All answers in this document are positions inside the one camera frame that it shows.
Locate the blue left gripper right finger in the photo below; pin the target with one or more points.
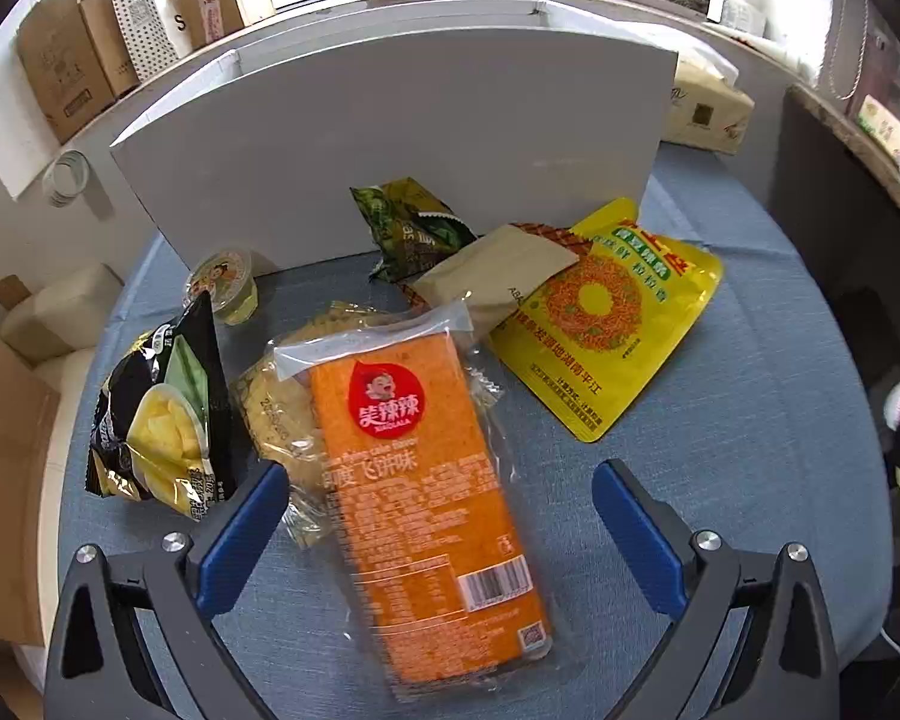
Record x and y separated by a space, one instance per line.
688 576

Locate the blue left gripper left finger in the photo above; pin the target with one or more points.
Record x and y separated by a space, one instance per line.
194 578

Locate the orange cracker pack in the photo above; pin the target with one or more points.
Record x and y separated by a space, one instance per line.
415 490

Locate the clear jelly cup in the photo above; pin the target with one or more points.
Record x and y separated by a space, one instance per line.
227 278

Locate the black yellow chip bag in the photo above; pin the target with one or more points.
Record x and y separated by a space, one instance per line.
162 426

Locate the yellow kuromi popcorn bag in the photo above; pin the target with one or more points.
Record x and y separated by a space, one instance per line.
278 415

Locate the large cardboard sheet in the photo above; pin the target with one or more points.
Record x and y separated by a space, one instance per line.
27 412

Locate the yellow sunflower pouch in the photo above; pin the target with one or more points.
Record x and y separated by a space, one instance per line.
588 340

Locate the beige sofa cushion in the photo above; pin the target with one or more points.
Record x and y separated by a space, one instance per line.
63 317

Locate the beige paper snack pack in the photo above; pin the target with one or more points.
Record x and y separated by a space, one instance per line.
494 274

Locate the dark green snack bag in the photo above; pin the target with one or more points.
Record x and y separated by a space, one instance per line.
411 227

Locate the clear tape roll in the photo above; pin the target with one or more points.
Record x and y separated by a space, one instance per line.
65 180

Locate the tissue pack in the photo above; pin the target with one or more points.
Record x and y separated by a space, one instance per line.
706 112

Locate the white storage box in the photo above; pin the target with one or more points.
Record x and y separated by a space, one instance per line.
506 110

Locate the tall cardboard box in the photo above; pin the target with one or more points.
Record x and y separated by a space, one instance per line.
76 61

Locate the white dotted paper bag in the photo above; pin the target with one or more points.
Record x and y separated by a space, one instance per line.
155 35

